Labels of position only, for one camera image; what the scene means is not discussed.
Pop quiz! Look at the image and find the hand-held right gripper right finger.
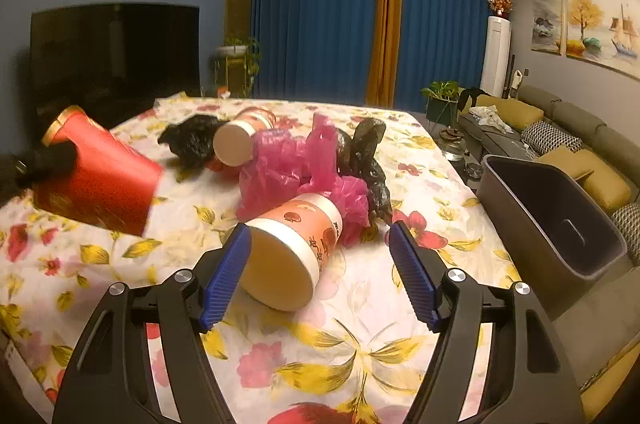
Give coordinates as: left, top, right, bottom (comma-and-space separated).
387, 220, 586, 424

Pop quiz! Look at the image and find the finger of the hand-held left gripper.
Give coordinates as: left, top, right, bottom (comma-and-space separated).
0, 143, 77, 205

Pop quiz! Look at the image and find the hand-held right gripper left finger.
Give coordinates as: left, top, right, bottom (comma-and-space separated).
52, 221, 253, 424

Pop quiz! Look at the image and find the orange white paper cup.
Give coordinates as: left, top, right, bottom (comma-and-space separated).
235, 191, 351, 311
212, 107, 277, 166

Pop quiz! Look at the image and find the red paper cup gold rim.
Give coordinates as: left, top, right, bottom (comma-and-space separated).
32, 104, 165, 236

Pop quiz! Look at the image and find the grey plastic bin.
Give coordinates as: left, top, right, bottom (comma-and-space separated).
475, 154, 628, 282

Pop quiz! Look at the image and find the black plastic bag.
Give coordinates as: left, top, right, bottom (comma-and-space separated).
158, 114, 236, 170
337, 118, 394, 225

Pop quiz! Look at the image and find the floral tablecloth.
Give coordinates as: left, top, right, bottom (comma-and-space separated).
0, 93, 523, 424

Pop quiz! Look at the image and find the dark coffee table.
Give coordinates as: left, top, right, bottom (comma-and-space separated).
439, 124, 487, 194

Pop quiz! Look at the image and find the pink red plastic bag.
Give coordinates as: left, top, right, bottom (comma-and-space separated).
235, 113, 372, 247

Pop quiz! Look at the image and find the black television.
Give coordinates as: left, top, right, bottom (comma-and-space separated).
30, 3, 201, 125

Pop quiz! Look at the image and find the glass teapot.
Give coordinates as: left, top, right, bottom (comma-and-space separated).
442, 129, 468, 161

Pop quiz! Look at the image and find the plant in green pot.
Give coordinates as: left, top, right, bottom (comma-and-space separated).
421, 80, 463, 127

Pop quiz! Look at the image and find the white crumpled cloth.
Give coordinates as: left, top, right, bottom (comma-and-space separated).
472, 105, 516, 128

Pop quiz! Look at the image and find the black cloth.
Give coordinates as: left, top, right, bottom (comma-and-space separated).
457, 88, 488, 115

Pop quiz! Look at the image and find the yellow cushion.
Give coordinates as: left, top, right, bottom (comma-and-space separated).
537, 147, 596, 180
565, 149, 632, 215
492, 97, 543, 131

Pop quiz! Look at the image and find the black white patterned cushion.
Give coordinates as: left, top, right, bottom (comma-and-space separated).
611, 203, 640, 265
520, 120, 583, 155

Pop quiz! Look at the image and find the gold plant stand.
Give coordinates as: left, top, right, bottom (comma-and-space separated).
217, 54, 251, 98

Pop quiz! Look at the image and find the trailing plant in white pot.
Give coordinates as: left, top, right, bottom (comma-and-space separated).
215, 32, 263, 98

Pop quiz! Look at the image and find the grey sofa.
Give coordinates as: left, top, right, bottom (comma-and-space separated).
457, 84, 640, 265

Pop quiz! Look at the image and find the white standing air conditioner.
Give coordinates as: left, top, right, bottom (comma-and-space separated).
480, 16, 513, 98

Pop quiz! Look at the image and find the blue curtain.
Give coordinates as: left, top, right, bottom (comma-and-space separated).
397, 0, 510, 112
250, 0, 381, 105

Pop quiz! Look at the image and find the orange curtain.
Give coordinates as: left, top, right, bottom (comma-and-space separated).
366, 0, 405, 107

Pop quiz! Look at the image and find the small landscape painting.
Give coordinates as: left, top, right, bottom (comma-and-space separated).
531, 0, 563, 55

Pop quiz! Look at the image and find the wide tree and sailboat painting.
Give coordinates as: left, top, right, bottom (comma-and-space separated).
565, 0, 640, 78

